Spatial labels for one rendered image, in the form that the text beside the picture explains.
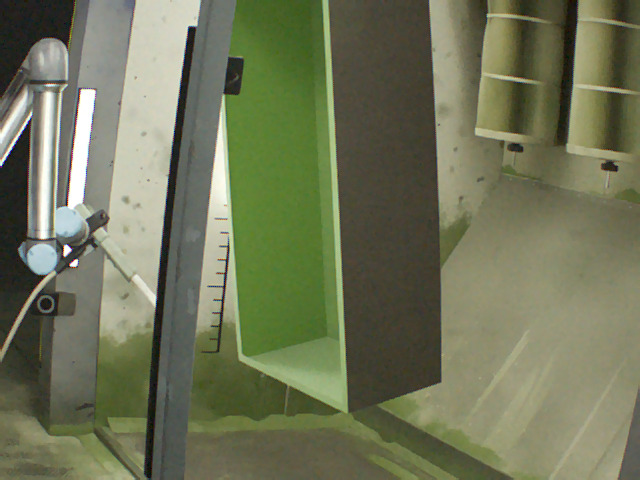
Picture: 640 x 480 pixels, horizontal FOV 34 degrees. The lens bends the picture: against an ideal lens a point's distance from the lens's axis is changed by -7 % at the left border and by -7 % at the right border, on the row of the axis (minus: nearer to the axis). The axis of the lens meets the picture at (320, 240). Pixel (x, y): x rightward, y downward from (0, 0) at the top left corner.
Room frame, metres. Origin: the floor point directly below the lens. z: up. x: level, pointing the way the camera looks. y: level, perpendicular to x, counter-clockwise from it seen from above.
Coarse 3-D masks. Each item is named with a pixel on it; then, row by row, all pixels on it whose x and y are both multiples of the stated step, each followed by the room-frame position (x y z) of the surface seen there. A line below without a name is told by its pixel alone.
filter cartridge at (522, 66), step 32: (512, 0) 4.12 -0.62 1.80; (544, 0) 4.10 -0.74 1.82; (512, 32) 4.11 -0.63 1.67; (544, 32) 4.10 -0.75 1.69; (512, 64) 4.11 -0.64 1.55; (544, 64) 4.10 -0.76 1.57; (480, 96) 4.23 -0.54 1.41; (512, 96) 4.12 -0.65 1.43; (544, 96) 4.11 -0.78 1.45; (480, 128) 4.19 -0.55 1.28; (512, 128) 4.12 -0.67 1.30; (544, 128) 4.12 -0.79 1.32; (512, 160) 4.25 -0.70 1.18
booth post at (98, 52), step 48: (96, 0) 3.71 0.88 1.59; (96, 48) 3.73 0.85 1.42; (96, 96) 3.74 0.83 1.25; (96, 144) 3.75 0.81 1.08; (96, 192) 3.76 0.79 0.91; (96, 240) 3.77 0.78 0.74; (48, 288) 3.78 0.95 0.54; (96, 288) 3.78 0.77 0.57; (48, 336) 3.75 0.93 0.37; (96, 336) 3.78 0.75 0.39; (48, 384) 3.73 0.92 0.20; (48, 432) 3.71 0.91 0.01
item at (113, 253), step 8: (80, 208) 3.44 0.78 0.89; (88, 208) 3.46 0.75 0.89; (88, 216) 3.44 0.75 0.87; (96, 232) 3.42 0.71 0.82; (104, 232) 3.42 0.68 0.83; (104, 240) 3.41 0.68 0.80; (104, 248) 3.41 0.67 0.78; (112, 248) 3.40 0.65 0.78; (64, 256) 3.40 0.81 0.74; (72, 256) 3.40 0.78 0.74; (80, 256) 3.43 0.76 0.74; (112, 256) 3.40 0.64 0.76; (120, 256) 3.40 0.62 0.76; (64, 264) 3.40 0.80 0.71; (120, 264) 3.39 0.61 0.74; (128, 264) 3.39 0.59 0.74; (56, 272) 3.39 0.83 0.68; (120, 272) 3.38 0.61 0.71; (128, 272) 3.38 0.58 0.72; (136, 272) 3.39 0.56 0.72; (128, 280) 3.38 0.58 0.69; (136, 280) 3.39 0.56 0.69; (144, 288) 3.38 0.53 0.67; (152, 296) 3.37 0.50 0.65
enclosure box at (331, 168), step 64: (256, 0) 3.45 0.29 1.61; (320, 0) 3.52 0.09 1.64; (384, 0) 2.99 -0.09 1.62; (256, 64) 3.47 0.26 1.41; (320, 64) 3.56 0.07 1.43; (384, 64) 3.00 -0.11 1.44; (256, 128) 3.48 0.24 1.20; (320, 128) 3.60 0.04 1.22; (384, 128) 3.02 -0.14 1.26; (256, 192) 3.50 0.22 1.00; (320, 192) 3.64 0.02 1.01; (384, 192) 3.03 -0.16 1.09; (256, 256) 3.51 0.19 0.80; (320, 256) 3.66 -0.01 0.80; (384, 256) 3.05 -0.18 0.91; (256, 320) 3.53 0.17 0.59; (320, 320) 3.68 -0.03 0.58; (384, 320) 3.06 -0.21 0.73; (320, 384) 3.25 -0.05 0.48; (384, 384) 3.08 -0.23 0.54
